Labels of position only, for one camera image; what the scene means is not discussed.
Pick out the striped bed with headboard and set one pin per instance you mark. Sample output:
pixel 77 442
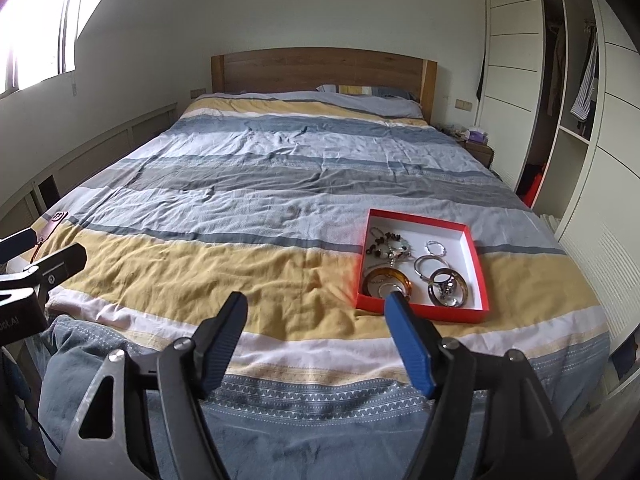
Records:
pixel 250 200

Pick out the wooden headboard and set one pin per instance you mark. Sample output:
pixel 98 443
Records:
pixel 320 70

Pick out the red shallow cardboard box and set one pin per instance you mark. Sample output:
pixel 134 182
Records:
pixel 462 252

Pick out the brown hanging garment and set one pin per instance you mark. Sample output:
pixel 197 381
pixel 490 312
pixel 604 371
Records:
pixel 555 77

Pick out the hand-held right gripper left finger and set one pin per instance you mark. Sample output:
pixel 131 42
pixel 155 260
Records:
pixel 224 347

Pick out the striped hanging shirt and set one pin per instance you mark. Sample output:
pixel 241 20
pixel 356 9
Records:
pixel 585 85

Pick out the blue grey pillow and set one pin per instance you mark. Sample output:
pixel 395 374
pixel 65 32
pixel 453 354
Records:
pixel 380 105

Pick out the wall switch plate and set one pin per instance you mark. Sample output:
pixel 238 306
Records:
pixel 198 93
pixel 463 105

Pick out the amber orange bangle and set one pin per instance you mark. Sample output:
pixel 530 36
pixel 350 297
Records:
pixel 372 276

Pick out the pink smartphone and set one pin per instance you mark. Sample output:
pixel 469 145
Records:
pixel 52 222

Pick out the thin silver bangle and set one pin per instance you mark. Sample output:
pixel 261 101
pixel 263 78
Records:
pixel 419 270

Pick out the purple tissue box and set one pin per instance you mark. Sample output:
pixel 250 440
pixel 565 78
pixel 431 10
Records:
pixel 477 135

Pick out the white wardrobe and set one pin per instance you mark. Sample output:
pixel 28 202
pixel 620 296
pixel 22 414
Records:
pixel 615 160

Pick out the brown tortoiseshell bangle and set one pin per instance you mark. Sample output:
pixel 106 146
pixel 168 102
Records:
pixel 466 287

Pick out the wooden nightstand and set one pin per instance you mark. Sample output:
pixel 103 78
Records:
pixel 481 152

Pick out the person's leg in jeans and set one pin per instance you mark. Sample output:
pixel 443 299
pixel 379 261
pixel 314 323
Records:
pixel 80 355

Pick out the stack of white books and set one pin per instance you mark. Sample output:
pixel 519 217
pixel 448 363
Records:
pixel 548 221

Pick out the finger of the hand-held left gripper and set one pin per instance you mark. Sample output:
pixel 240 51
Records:
pixel 60 265
pixel 20 243

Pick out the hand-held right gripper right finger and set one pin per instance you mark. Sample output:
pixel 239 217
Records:
pixel 407 340

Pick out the window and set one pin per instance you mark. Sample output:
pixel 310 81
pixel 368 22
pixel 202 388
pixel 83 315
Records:
pixel 35 25

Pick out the red object in wardrobe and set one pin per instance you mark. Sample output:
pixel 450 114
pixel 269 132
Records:
pixel 532 188

